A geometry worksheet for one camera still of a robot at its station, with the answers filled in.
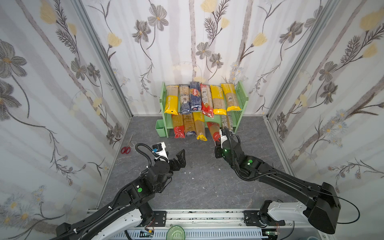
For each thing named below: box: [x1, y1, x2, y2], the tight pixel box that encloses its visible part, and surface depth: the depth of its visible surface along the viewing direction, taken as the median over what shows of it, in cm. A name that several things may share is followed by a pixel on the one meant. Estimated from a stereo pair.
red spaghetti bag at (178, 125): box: [172, 113, 186, 139], surface depth 97 cm
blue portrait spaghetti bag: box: [179, 84, 192, 115], surface depth 90 cm
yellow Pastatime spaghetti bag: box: [210, 85, 227, 116], surface depth 88 cm
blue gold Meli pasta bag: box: [182, 113, 197, 136], surface depth 95 cm
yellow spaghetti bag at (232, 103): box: [221, 83, 242, 112], surface depth 90 cm
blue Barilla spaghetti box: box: [189, 81, 202, 112], surface depth 89 cm
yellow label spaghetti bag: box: [164, 85, 179, 116], surface depth 90 cm
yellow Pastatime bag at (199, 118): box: [192, 112, 208, 142], surface depth 95 cm
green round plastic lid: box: [166, 225, 186, 240], surface depth 71 cm
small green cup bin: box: [155, 119, 166, 138], surface depth 104 cm
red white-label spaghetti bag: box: [200, 83, 214, 119], surface depth 86 cm
